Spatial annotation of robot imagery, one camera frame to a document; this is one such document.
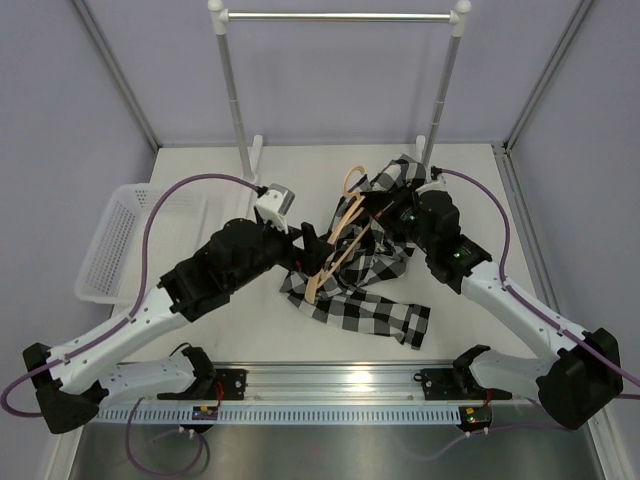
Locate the white perforated plastic basket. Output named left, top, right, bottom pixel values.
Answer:
left=75, top=183, right=207, bottom=306

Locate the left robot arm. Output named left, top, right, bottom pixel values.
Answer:
left=23, top=219, right=334, bottom=434

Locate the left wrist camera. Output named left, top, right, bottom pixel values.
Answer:
left=255, top=184, right=295, bottom=232

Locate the black white checkered shirt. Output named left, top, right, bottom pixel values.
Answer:
left=278, top=154, right=432, bottom=352

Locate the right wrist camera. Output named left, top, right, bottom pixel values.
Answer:
left=420, top=166, right=447, bottom=192

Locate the right aluminium frame post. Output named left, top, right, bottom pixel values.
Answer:
left=493, top=0, right=597, bottom=310

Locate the white silver clothes rack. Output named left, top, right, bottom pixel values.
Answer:
left=206, top=1, right=472, bottom=181

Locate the left aluminium frame post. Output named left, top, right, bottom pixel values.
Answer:
left=68, top=0, right=161, bottom=153

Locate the aluminium frame post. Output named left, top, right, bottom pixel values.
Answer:
left=493, top=0, right=597, bottom=310
left=68, top=0, right=161, bottom=153

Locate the beige wooden hanger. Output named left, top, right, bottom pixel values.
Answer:
left=304, top=166, right=381, bottom=304

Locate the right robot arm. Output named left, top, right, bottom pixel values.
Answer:
left=375, top=187, right=623, bottom=430

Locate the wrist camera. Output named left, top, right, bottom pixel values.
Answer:
left=255, top=184, right=295, bottom=232
left=420, top=166, right=447, bottom=192

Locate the white slotted cable duct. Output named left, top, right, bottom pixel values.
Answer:
left=95, top=404, right=462, bottom=426

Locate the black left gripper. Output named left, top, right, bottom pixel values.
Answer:
left=228, top=215, right=333, bottom=292

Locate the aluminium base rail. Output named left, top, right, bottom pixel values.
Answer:
left=160, top=362, right=533, bottom=405

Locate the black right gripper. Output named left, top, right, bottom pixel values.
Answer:
left=360, top=182, right=436, bottom=255

